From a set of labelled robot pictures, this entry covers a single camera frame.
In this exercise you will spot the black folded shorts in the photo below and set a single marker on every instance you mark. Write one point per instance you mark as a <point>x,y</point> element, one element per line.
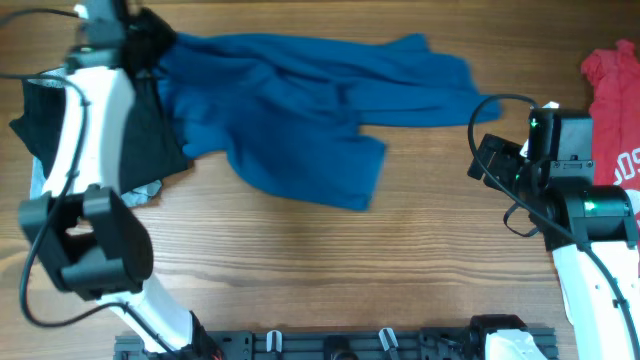
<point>145,145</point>

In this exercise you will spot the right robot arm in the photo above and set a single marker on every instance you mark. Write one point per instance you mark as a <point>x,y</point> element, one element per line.
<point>589,229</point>

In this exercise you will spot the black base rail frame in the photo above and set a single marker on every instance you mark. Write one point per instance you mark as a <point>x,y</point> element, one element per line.
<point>431,343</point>

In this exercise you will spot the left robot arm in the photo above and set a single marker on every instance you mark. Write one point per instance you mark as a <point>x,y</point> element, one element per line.
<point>89,242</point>

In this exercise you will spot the blue t-shirt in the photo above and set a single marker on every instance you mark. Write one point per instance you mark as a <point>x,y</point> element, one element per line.
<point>287,111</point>

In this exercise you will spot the light grey folded garment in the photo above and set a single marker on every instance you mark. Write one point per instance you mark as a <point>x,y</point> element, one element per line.
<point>136,197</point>

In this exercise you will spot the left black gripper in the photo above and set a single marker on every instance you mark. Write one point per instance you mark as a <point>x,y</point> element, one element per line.
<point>163,33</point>

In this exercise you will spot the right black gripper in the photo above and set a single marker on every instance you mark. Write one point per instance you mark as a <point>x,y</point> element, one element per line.
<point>505,154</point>

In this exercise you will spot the red printed t-shirt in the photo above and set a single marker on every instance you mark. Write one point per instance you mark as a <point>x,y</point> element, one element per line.
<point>614,76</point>

